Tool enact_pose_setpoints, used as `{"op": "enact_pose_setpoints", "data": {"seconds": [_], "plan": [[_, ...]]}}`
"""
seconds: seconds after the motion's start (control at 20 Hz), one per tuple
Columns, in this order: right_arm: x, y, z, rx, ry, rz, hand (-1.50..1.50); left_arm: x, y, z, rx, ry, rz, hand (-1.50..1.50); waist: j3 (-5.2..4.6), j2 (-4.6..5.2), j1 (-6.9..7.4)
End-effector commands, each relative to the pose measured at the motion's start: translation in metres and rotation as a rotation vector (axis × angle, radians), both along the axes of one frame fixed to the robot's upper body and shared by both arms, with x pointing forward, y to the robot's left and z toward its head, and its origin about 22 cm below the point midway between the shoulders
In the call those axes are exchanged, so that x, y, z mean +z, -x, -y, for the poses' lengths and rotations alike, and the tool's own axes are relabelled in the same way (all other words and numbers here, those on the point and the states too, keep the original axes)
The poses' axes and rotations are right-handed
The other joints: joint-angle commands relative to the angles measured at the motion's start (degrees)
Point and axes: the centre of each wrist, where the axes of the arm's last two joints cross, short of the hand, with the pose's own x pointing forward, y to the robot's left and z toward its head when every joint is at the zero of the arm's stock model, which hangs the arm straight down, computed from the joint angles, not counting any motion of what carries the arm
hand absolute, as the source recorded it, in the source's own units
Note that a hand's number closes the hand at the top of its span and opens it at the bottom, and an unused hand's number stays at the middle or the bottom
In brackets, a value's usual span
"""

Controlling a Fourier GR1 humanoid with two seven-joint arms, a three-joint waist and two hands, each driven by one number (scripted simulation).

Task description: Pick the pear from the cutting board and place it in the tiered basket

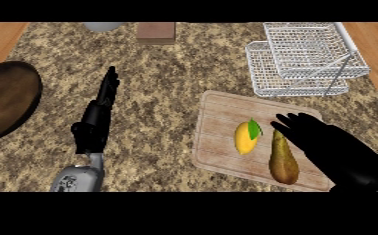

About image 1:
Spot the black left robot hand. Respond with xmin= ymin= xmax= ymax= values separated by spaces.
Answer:
xmin=70 ymin=66 xmax=121 ymax=155

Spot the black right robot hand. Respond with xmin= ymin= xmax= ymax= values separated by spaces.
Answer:
xmin=269 ymin=112 xmax=378 ymax=193

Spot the brown green pear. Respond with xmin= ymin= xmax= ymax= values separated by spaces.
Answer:
xmin=267 ymin=128 xmax=301 ymax=186

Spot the pale wooden cutting board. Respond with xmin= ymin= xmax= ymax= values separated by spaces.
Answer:
xmin=191 ymin=90 xmax=337 ymax=193

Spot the dark brown round wooden tray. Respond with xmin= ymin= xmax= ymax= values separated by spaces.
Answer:
xmin=0 ymin=60 xmax=44 ymax=139

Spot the yellow lemon with green leaf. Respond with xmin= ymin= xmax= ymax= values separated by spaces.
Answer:
xmin=233 ymin=117 xmax=264 ymax=156

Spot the pale grey round container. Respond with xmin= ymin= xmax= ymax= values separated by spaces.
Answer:
xmin=81 ymin=22 xmax=127 ymax=33

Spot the brown wooden block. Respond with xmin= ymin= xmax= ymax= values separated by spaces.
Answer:
xmin=136 ymin=22 xmax=177 ymax=46

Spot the white wire tiered basket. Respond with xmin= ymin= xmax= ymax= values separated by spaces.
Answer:
xmin=245 ymin=22 xmax=372 ymax=98

